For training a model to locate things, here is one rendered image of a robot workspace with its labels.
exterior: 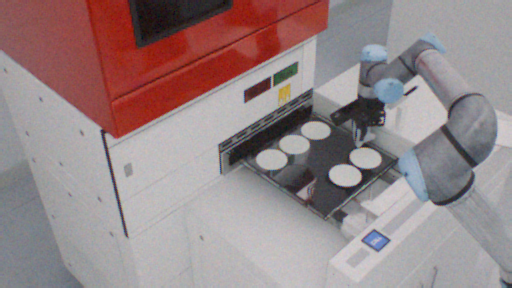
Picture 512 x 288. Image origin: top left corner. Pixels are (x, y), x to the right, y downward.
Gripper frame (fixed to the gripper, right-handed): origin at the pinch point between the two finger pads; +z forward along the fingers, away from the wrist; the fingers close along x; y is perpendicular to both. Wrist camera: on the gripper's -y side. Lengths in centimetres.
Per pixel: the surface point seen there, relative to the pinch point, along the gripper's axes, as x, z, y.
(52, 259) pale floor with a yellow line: 59, 91, -119
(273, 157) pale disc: 2.1, 1.3, -27.8
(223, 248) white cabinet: -20, 14, -50
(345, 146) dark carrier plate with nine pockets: 1.3, 1.3, -3.1
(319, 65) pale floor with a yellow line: 189, 92, 60
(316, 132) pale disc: 10.9, 1.3, -9.9
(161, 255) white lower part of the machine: -9, 24, -68
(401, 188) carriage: -20.2, 3.2, 7.0
